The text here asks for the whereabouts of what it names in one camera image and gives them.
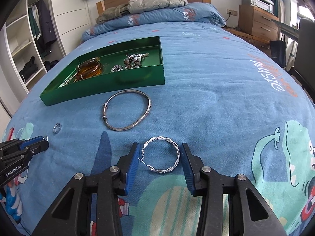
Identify twisted silver bangle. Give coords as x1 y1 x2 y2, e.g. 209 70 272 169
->
139 135 181 176

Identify plain silver bangle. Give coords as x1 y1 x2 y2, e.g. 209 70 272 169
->
102 89 152 132

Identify blue cartoon bedsheet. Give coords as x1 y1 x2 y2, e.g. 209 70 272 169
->
2 22 314 235

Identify amber translucent bangle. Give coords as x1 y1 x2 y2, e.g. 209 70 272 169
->
74 62 103 82

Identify dark brown agate bangle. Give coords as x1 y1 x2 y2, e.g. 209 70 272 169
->
77 57 100 70

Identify green metal tray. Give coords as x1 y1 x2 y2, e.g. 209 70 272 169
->
40 36 165 106

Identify hanging dark jacket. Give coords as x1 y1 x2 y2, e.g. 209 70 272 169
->
36 0 57 49

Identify white wardrobe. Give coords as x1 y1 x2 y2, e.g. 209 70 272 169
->
1 0 91 100

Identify dark tote bag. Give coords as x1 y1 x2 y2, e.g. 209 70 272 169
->
270 41 286 68

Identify dark office chair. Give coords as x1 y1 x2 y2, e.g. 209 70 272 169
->
289 18 315 101

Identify folded blue quilt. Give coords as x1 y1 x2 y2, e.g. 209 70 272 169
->
81 2 226 43

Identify wooden nightstand drawers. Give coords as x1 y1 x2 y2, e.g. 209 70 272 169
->
238 5 279 41

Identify olive fleece garment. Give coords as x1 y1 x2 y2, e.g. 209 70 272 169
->
96 4 129 25

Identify grey desk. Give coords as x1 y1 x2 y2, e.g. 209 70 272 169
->
272 19 299 42

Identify grey puffer jacket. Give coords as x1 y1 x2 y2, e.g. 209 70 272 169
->
127 0 188 14

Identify white printer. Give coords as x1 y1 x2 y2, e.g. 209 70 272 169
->
242 0 274 13

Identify pearl necklace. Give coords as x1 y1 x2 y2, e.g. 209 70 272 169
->
58 75 78 88

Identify beaded charm bracelet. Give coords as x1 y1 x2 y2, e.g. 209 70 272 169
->
110 52 150 73

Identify wall power socket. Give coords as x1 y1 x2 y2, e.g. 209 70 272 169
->
227 9 238 17

